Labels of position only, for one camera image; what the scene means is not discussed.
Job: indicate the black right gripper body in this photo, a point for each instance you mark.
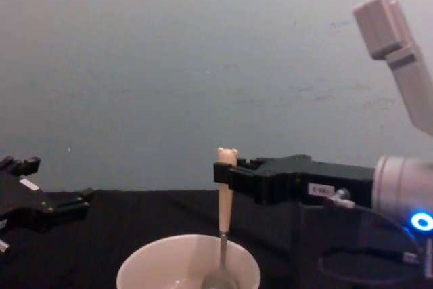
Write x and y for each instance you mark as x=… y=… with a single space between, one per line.
x=287 y=177

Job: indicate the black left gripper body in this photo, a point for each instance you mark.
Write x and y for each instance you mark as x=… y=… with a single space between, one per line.
x=23 y=204

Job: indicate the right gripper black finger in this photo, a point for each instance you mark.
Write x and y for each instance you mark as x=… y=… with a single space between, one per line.
x=250 y=163
x=242 y=180

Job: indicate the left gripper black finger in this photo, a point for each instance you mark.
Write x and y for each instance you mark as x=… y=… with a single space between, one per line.
x=67 y=206
x=23 y=166

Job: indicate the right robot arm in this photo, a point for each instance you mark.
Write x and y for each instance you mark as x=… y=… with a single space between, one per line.
x=399 y=184

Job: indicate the black table cloth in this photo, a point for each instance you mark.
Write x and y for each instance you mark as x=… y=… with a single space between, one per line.
x=142 y=221

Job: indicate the white round bowl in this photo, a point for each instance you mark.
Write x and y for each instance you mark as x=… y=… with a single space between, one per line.
x=159 y=262

